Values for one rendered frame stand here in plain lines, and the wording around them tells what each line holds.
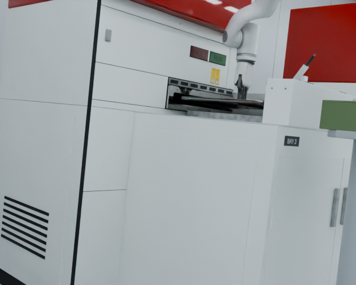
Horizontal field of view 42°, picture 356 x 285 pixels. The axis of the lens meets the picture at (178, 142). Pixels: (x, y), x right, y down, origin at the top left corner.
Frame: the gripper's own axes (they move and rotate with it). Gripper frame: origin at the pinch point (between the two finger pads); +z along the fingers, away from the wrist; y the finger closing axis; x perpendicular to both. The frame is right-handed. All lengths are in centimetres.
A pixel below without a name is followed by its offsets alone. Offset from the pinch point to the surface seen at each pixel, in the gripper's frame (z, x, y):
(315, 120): 7, 37, 33
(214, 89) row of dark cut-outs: -3.7, -15.9, -7.0
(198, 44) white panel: -21.2, -20.0, 5.9
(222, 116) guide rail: 8.5, -1.1, 17.2
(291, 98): 2, 33, 49
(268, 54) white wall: -72, -84, -308
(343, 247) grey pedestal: 43, 52, 50
